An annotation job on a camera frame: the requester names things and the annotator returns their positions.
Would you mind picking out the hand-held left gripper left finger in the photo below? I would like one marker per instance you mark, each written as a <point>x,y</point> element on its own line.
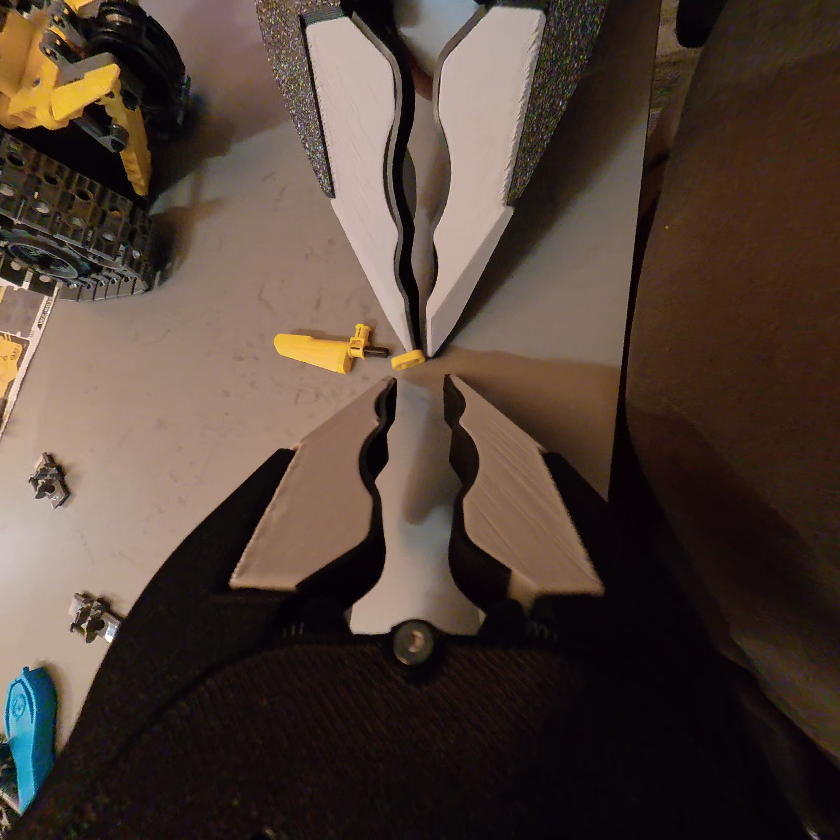
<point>308,518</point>

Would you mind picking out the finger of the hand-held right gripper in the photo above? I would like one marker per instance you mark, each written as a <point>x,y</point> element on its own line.
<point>482,151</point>
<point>354,151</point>

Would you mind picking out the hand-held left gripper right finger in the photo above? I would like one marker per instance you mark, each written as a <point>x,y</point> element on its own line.
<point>525,518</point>

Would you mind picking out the yellow plastic toy piece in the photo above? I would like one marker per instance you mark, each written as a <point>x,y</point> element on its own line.
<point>312,353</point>

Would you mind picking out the small yellow toy connector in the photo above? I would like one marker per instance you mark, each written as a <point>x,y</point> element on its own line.
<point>358,341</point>

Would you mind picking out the black toy track link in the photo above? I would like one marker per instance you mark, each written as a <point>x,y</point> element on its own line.
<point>92,617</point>
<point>49,479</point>

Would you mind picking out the yellow black tracked toy vehicle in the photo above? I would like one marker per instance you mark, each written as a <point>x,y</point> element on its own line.
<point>65,216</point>

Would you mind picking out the person's brown shirt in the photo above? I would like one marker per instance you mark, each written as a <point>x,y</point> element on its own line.
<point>741,328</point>

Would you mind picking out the instruction booklet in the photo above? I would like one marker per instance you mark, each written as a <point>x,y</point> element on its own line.
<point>13,367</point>

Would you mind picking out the teal plastic tool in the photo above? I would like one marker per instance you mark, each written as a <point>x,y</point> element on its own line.
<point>29,735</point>

